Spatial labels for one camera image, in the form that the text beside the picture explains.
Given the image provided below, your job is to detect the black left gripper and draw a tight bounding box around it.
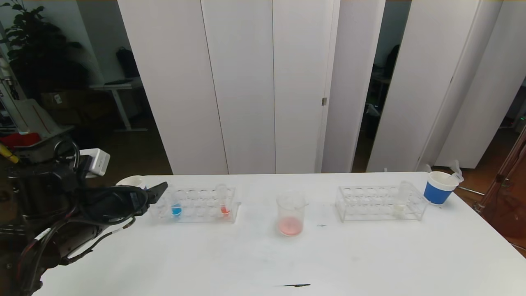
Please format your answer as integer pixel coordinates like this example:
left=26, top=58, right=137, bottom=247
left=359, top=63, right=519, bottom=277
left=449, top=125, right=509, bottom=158
left=83, top=181, right=168, bottom=224

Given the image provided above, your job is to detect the test tube with blue pigment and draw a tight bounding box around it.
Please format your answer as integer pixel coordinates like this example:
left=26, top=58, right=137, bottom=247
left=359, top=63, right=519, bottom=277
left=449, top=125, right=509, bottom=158
left=164, top=185, right=183, bottom=217

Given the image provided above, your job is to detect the test tube with red pigment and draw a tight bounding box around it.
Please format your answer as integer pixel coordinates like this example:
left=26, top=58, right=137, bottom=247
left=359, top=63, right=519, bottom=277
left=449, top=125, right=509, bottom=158
left=450, top=160, right=465, bottom=183
left=215, top=184, right=231, bottom=217

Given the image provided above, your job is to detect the clear acrylic test tube rack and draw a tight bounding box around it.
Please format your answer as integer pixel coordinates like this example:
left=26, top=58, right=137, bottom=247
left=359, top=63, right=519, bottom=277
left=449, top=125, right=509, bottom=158
left=335, top=185, right=429, bottom=222
left=148, top=187, right=242, bottom=224

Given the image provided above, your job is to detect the clear glass beaker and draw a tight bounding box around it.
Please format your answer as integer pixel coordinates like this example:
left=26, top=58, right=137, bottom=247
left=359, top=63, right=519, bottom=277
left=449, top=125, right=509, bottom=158
left=276, top=190, right=309, bottom=236

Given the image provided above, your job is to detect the test tube with white pigment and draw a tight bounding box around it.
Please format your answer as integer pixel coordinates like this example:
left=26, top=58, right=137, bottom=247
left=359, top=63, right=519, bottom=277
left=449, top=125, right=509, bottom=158
left=393, top=181, right=412, bottom=216

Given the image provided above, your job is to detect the blue white paper cup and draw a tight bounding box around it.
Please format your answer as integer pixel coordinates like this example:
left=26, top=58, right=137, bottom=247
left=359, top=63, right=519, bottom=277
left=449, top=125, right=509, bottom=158
left=116, top=176, right=151, bottom=208
left=423, top=171, right=459, bottom=205

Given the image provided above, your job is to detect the white partition panel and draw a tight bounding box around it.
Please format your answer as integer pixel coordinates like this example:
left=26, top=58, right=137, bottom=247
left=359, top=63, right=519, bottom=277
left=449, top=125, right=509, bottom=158
left=435, top=0, right=526, bottom=170
left=118, top=0, right=228, bottom=175
left=367, top=0, right=480, bottom=172
left=322, top=0, right=386, bottom=173
left=272, top=0, right=341, bottom=174
left=201, top=0, right=276, bottom=174

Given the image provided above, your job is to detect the white office desk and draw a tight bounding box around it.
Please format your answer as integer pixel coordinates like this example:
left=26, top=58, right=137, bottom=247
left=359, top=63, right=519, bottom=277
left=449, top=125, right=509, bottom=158
left=90, top=79, right=148, bottom=133

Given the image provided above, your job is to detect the brown cardboard box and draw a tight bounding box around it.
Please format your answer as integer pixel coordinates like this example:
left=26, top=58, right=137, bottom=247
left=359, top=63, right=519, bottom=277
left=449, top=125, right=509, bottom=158
left=41, top=91, right=83, bottom=111

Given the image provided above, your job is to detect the black backpack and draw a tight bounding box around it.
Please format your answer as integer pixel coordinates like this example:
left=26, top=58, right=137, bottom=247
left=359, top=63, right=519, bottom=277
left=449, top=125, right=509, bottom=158
left=116, top=47, right=140, bottom=79

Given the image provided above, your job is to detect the white floor machine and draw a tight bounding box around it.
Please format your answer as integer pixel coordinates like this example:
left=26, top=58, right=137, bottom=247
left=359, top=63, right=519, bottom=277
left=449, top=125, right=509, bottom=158
left=0, top=99, right=75, bottom=165

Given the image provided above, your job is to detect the dark green potted plant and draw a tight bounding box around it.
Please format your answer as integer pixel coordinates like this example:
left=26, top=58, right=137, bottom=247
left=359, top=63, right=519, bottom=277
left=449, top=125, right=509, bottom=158
left=0, top=0, right=89, bottom=99

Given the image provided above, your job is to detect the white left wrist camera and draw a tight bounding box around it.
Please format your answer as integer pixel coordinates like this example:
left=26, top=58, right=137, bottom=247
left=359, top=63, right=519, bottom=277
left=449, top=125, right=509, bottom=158
left=79, top=148, right=111, bottom=178

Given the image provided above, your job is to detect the black left camera cable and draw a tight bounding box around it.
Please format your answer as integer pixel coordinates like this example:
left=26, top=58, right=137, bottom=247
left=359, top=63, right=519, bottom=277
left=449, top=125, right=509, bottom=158
left=53, top=139, right=137, bottom=264

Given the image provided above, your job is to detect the yellow tool handle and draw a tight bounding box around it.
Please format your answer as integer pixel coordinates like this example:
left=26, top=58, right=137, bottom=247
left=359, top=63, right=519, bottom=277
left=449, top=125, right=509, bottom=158
left=0, top=143, right=19, bottom=164

